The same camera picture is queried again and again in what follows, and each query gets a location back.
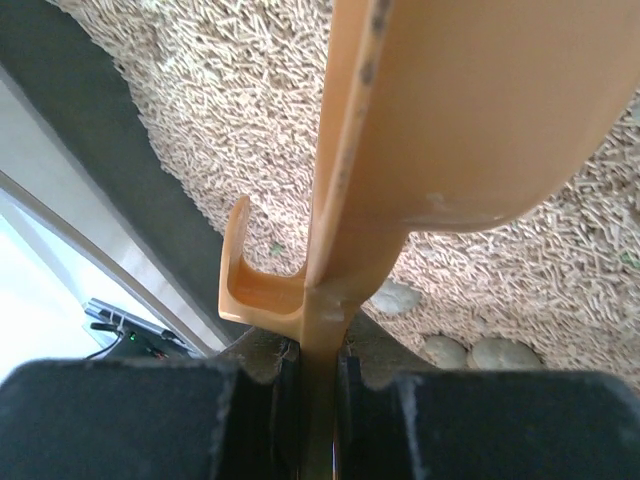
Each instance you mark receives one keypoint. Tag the grey clump in litter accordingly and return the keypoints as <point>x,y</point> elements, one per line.
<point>394,298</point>

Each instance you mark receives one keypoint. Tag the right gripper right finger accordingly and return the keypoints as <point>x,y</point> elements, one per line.
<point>399,417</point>

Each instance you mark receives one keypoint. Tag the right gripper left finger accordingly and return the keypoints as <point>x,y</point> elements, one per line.
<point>232,416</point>

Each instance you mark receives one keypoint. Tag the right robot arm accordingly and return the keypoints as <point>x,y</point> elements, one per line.
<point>125,335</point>

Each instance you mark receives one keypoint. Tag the dark grey litter box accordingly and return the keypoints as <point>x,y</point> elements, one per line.
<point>227,95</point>

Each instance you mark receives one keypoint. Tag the yellow litter scoop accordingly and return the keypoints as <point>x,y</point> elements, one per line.
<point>452,116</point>

